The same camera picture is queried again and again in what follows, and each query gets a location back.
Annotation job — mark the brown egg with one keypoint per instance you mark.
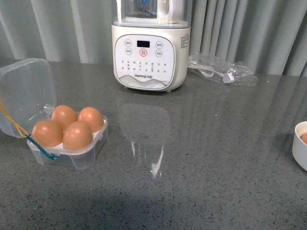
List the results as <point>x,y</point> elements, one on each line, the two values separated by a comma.
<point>304,138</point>
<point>92,117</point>
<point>47,133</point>
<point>64,115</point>
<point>77,135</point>

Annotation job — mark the clear plastic egg box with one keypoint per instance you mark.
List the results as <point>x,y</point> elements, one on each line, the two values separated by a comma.
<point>28,94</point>

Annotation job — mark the white bowl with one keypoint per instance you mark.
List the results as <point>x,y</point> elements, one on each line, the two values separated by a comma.
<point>299,147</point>

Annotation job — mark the brown egg in bowl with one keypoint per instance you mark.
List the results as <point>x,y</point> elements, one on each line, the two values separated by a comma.
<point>304,138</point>

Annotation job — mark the blue rubber band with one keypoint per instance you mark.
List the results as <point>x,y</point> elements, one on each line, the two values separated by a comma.
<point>41,148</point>

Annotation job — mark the white Joyoung blender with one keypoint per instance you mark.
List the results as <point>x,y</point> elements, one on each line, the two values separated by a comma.
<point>150,43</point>

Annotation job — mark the clear plastic bag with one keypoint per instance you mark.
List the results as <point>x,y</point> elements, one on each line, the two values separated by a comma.
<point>213,69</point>

